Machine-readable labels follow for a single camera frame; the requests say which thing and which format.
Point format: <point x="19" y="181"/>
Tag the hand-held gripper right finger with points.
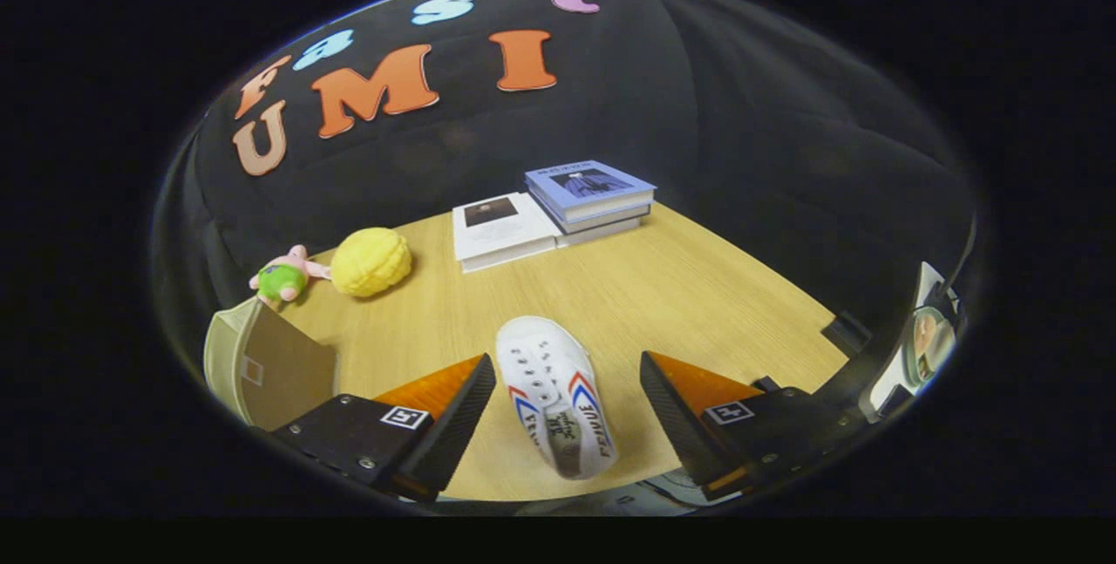
<point x="676" y="420"/>

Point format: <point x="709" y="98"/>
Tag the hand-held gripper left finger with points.
<point x="458" y="420"/>

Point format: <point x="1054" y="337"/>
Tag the white shoe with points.
<point x="549" y="372"/>

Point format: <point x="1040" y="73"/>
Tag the beige fabric storage box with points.
<point x="288" y="372"/>

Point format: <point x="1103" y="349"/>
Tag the yellow plush ball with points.
<point x="370" y="261"/>

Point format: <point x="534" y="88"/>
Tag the black table clamp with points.
<point x="847" y="333"/>

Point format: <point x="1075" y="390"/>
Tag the white book dark photo cover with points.
<point x="506" y="233"/>

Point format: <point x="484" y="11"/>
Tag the pale thin book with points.
<point x="606" y="233"/>

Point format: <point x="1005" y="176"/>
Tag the grey cover book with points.
<point x="610" y="220"/>

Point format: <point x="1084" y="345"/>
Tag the pink green plush toy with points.
<point x="281" y="281"/>

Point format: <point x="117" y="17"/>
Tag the blue cover book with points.
<point x="593" y="185"/>

